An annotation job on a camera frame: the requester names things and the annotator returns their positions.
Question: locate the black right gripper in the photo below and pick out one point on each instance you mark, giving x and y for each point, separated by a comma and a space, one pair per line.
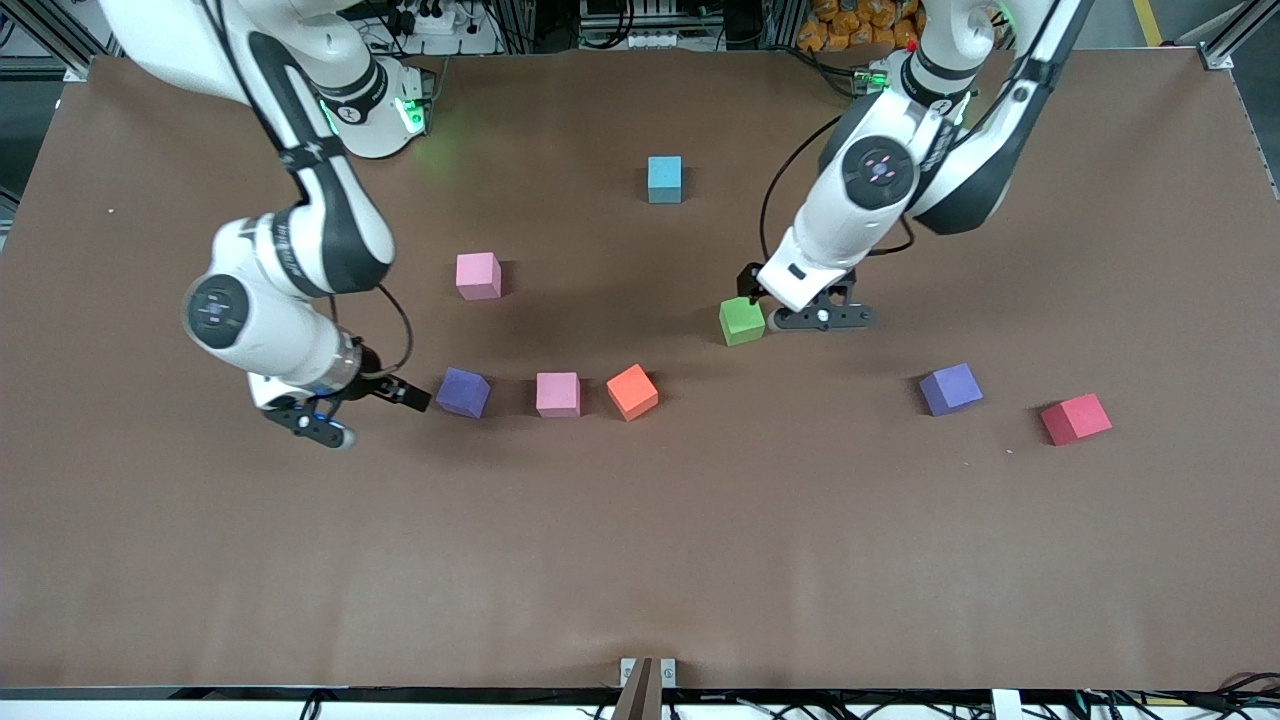
372, 379

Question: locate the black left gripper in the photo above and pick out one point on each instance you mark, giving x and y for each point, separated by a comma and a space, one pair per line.
752, 283

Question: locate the green foam block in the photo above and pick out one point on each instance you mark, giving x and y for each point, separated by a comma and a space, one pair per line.
742, 322

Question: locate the dark purple foam block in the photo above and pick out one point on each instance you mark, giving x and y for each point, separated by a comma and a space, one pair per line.
462, 392

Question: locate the pink foam block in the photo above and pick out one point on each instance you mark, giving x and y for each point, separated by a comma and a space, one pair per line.
478, 275
558, 394

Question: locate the light purple foam block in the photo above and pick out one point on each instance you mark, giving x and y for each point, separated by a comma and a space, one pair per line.
950, 389

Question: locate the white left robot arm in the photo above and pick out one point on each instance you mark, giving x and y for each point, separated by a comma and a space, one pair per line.
830, 230

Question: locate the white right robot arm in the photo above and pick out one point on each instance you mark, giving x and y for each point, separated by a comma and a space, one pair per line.
290, 330

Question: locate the blue foam block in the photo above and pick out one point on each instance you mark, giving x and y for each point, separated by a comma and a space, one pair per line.
664, 178

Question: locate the orange foam block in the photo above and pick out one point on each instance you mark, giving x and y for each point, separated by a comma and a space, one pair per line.
632, 392

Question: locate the white power strip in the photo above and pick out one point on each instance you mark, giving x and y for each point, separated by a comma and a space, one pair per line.
655, 40
440, 25

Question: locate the brown table cover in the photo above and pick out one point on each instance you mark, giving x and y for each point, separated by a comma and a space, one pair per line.
640, 550

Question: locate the orange snack bags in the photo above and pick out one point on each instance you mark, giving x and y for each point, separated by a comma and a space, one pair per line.
850, 20

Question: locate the red foam block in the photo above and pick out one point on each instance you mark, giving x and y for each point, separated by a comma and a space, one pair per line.
1075, 419

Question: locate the small metal bracket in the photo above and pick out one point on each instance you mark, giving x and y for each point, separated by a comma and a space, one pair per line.
668, 672

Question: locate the white table bracket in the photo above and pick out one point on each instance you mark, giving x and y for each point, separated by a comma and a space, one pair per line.
1007, 705

